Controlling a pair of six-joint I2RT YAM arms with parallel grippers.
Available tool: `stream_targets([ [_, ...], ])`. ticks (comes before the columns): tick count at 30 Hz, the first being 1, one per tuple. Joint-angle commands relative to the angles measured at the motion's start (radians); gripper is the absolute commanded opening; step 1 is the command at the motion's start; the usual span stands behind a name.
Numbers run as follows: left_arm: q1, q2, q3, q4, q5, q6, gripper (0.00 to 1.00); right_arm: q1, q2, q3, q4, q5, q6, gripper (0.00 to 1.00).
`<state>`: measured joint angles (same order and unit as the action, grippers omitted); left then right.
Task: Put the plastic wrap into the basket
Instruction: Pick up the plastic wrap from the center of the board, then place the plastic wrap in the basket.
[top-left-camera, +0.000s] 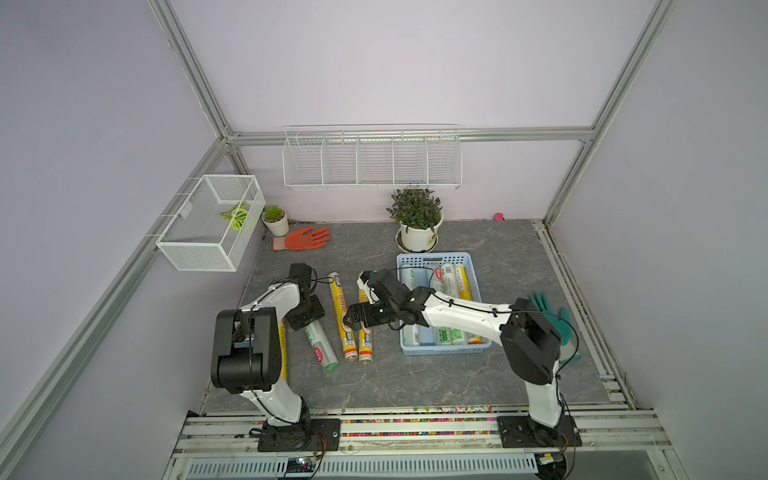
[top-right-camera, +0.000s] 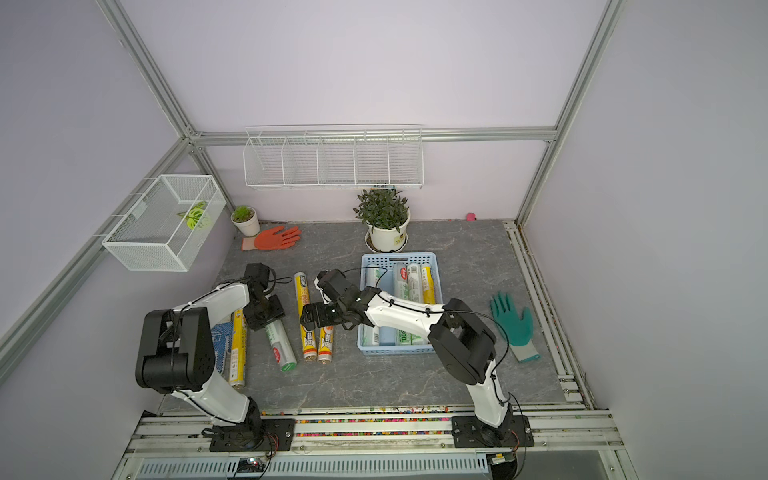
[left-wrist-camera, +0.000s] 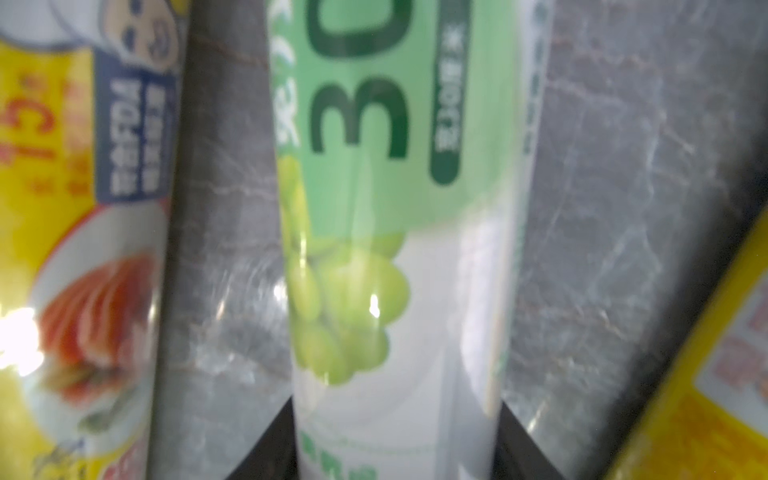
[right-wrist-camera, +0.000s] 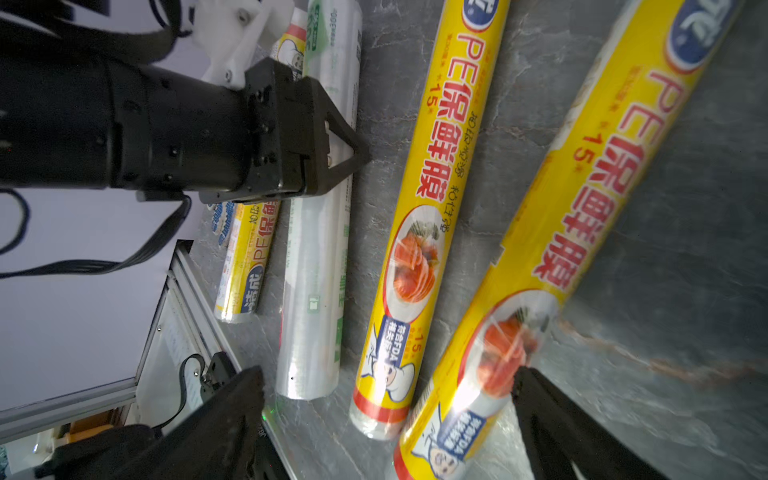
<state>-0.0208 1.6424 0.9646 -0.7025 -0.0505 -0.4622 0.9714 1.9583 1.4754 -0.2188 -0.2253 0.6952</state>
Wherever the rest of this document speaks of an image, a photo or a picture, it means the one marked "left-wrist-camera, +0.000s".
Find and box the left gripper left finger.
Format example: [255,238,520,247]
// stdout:
[226,398,297,480]

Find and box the yellow wrap roll far left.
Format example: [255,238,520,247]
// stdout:
[606,213,767,479]

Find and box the yellow red plastic wrap roll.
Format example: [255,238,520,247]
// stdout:
[1,1,191,479]

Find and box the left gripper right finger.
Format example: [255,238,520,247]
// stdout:
[491,402,564,480]

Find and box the white green roll far left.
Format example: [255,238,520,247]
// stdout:
[266,1,553,479]

